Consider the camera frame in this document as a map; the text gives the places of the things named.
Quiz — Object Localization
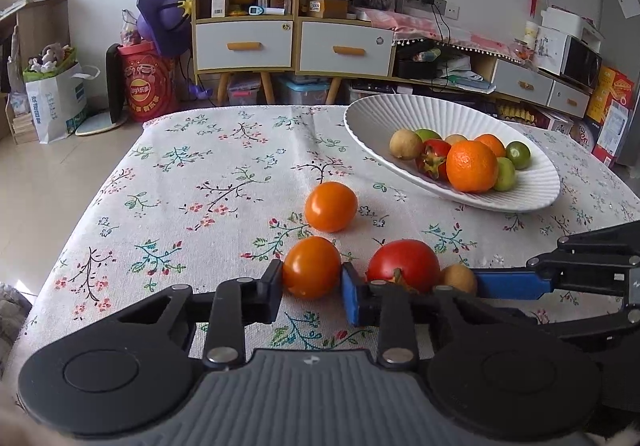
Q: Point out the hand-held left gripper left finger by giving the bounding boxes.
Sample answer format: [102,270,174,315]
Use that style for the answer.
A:
[117,258,285,371]

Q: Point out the large red tomato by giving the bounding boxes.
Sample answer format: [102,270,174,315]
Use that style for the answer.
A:
[366,239,441,294]

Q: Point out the wooden bookshelf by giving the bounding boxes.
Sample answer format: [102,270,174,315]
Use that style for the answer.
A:
[0,0,71,92]

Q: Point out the grey quilted cushion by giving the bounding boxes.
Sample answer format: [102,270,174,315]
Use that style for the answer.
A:
[0,282,33,372]

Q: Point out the white ribbed plate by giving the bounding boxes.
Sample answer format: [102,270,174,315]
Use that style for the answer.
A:
[343,94,562,213]

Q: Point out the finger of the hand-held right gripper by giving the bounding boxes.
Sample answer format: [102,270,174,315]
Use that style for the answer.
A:
[542,306,640,352]
[472,225,640,299]

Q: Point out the brown kiwi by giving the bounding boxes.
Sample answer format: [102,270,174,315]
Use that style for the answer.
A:
[389,128,424,161]

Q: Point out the long cabinet with white drawers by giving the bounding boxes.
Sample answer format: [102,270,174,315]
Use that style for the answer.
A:
[487,56,591,119]

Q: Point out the red tomato with green stem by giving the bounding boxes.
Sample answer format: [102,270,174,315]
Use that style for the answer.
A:
[416,139,453,181]

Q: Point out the pink cloth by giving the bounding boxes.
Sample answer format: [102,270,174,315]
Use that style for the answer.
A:
[357,8,523,59]

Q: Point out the black upright panel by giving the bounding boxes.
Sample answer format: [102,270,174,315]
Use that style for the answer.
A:
[75,43,131,137]

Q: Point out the purple hat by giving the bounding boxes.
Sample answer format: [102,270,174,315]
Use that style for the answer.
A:
[136,0,193,59]

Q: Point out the clear storage box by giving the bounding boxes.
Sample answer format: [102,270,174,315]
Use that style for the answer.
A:
[227,75,263,106]

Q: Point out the red bucket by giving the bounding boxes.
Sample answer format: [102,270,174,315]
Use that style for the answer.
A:
[116,40,180,123]

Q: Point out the small brown box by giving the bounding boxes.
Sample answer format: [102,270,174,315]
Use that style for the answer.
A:
[306,0,348,19]

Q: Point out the large orange mandarin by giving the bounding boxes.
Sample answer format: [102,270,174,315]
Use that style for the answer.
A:
[446,140,500,193]

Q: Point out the blue storage box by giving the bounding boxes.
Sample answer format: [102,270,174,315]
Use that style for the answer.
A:
[277,76,333,104]

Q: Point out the white drawer with orange handle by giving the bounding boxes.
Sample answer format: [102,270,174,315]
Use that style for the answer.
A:
[299,21,395,77]
[195,20,294,72]

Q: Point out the stack of books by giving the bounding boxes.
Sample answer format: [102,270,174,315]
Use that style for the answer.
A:
[5,93,41,145]

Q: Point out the white paper bag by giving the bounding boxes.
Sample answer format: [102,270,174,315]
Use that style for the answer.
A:
[24,63,101,144]

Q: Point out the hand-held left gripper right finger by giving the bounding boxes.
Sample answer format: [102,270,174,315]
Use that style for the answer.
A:
[340,262,501,372]

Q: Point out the black storage box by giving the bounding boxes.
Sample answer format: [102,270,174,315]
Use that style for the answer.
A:
[396,57,441,79]

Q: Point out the grey refrigerator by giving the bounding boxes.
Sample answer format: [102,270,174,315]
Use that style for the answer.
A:
[600,0,640,167]

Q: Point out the orange cardboard box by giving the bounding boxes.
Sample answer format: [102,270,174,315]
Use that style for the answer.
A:
[585,66,636,162]

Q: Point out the floral tablecloth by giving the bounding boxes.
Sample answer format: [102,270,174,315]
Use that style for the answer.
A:
[10,103,640,377]

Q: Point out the small orange mandarin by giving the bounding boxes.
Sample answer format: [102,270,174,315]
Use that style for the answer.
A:
[474,133,507,158]

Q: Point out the green lime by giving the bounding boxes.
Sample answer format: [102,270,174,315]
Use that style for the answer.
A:
[494,157,516,192]
[506,141,532,170]

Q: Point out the orange cherry tomato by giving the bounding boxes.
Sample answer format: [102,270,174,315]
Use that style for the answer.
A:
[304,181,359,233]
[282,236,342,300]

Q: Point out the plush toys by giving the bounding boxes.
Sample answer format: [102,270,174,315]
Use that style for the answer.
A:
[22,42,77,74]

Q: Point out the low wooden cabinet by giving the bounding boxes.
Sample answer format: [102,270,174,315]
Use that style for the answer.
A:
[296,16,398,104]

